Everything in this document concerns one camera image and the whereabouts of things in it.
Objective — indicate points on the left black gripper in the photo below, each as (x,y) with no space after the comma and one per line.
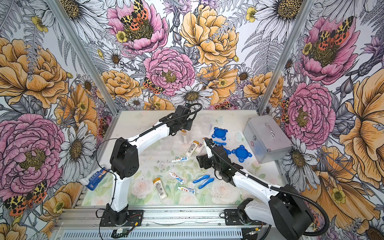
(189,123)

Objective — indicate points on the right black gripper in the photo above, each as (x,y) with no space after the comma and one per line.
(203,160)

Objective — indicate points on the white bottle yellow cap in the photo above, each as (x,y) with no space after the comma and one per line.
(201,146)
(192,148)
(184,137)

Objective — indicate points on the toothpaste tube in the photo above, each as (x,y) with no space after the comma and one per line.
(183,159)
(187,190)
(177,178)

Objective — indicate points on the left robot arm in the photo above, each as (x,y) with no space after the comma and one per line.
(125,155)

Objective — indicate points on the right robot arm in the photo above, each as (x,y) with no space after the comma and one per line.
(277,206)

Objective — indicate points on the blue lid lower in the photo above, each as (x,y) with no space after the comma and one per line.
(241,153)

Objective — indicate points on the blue lid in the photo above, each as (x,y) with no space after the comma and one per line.
(241,153)
(220,133)

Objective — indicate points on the blue lid upper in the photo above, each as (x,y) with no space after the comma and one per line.
(220,133)

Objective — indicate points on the silver metal case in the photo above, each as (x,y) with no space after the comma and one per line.
(266,139)

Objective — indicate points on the white bottle near front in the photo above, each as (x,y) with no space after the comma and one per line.
(160,188)

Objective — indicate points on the blue white packet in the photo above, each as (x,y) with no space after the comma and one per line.
(94,178)

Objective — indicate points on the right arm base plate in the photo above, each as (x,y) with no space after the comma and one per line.
(232,217)

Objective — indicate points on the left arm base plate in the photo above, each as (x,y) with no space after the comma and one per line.
(124,218)

